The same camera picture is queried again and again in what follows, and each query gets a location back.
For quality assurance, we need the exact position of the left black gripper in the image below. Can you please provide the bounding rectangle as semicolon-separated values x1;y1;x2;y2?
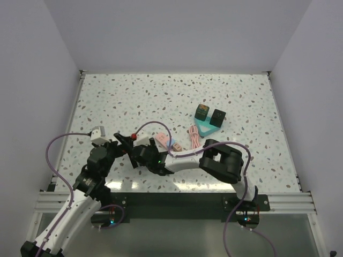
93;132;133;177

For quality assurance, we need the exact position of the pink power strip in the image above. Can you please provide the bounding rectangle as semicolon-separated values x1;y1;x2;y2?
155;132;169;149

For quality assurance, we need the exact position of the pink brown plug adapter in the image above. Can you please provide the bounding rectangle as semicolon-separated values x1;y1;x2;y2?
171;142;182;152

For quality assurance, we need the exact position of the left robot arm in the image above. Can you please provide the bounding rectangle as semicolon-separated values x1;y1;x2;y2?
20;132;137;256

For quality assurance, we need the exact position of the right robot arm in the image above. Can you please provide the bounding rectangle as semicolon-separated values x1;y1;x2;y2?
131;139;258;210

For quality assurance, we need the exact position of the blue plug adapter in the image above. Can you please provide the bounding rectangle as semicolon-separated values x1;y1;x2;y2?
166;138;176;150

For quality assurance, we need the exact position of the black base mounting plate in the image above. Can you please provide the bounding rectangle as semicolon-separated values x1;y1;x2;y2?
90;192;269;231

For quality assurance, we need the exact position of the teal triangular socket base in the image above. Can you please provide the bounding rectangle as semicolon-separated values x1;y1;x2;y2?
194;116;224;137

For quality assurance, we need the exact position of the green cube adapter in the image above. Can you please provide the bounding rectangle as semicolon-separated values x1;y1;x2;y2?
195;104;210;121

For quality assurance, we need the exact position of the black cube adapter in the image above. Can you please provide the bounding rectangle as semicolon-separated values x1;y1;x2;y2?
210;109;226;128

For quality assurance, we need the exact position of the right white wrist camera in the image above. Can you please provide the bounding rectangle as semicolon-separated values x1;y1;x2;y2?
131;132;150;146

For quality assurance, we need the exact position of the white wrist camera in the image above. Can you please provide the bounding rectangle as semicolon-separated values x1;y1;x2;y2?
90;126;110;145
131;132;150;146

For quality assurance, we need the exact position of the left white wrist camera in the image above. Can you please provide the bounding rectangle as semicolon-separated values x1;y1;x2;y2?
90;126;110;145

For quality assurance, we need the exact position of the pink coiled power cord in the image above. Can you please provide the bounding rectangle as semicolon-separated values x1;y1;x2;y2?
188;126;202;150

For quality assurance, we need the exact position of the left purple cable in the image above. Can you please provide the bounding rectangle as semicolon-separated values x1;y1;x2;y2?
34;132;126;257

